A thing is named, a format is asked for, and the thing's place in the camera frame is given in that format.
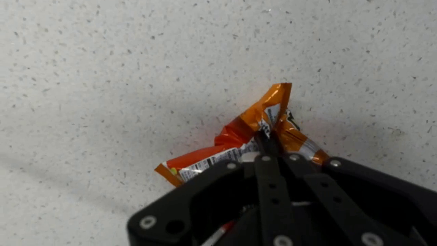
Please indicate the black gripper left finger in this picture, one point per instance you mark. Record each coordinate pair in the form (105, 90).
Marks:
(214, 205)

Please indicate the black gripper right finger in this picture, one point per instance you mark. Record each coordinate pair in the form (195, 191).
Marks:
(364, 205)

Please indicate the orange carrot toy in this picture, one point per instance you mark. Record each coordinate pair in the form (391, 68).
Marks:
(237, 136)

